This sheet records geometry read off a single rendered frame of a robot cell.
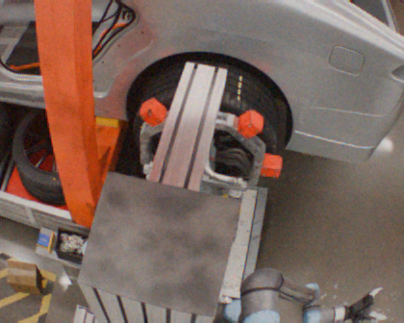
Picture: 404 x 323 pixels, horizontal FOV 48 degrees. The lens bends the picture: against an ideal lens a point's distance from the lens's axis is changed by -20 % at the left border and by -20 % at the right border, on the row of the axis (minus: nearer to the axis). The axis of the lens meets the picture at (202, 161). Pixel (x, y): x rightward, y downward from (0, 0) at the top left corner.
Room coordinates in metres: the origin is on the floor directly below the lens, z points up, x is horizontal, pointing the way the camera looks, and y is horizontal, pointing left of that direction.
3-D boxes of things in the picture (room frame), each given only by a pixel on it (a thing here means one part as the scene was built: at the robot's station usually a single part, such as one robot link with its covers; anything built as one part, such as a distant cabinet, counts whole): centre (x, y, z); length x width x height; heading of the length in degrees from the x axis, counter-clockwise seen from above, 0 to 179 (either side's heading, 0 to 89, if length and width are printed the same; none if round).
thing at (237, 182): (1.33, -0.08, 1.03); 0.19 x 0.18 x 0.11; 177
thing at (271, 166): (1.45, -0.31, 0.85); 0.09 x 0.08 x 0.07; 87
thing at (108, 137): (1.58, 0.51, 0.69); 0.52 x 0.17 x 0.35; 177
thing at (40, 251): (1.03, 0.61, 0.44); 0.43 x 0.17 x 0.03; 87
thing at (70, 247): (1.03, 0.58, 0.51); 0.20 x 0.14 x 0.13; 89
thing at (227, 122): (1.46, 0.01, 0.85); 0.54 x 0.07 x 0.54; 87
